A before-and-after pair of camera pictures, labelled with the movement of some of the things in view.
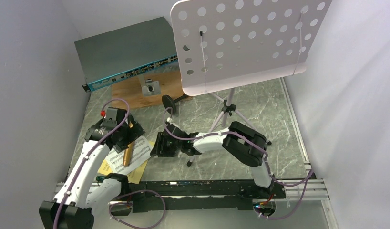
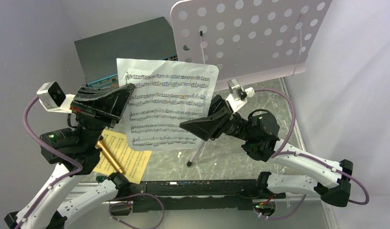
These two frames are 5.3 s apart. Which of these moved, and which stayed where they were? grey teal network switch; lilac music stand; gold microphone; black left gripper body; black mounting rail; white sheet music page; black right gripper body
Moved: black left gripper body; gold microphone; white sheet music page; black right gripper body
Stayed: lilac music stand; grey teal network switch; black mounting rail
